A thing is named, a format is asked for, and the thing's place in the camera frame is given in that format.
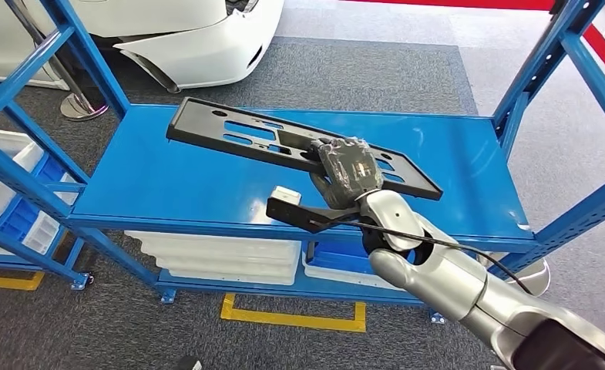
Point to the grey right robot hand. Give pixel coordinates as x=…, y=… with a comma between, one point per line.
x=350, y=171

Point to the black plastic slotted part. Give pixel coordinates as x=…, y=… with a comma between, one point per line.
x=200, y=122

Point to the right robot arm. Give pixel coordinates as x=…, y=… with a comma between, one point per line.
x=450, y=281

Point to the yellow floor tape outline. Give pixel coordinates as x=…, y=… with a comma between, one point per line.
x=292, y=320

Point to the white car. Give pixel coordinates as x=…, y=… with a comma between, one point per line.
x=179, y=46

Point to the black robot left foot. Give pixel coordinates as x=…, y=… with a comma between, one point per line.
x=189, y=363

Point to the blue plastic bin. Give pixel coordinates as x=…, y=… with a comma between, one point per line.
x=21, y=217

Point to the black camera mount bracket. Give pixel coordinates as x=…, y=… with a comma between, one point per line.
x=302, y=217

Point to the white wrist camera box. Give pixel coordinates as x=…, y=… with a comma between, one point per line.
x=287, y=195

